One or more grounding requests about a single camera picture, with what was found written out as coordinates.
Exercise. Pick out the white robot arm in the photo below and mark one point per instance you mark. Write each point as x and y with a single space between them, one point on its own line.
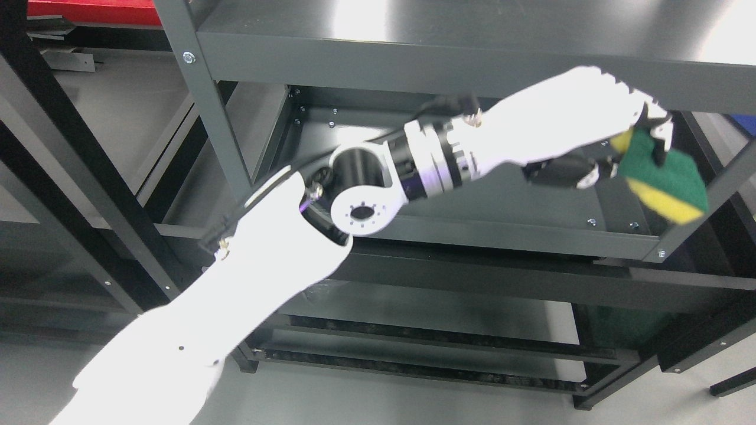
162 367

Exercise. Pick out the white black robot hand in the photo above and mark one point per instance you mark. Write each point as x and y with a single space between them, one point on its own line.
537 126

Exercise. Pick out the black metal shelf rack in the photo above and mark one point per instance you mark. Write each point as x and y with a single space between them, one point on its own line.
99 135

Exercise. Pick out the red plastic bin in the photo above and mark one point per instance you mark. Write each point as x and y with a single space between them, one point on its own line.
140 13

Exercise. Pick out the dark grey metal shelf unit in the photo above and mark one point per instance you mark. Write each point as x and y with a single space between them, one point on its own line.
283 83

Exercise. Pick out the green yellow sponge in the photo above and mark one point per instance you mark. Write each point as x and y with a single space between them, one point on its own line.
675 190

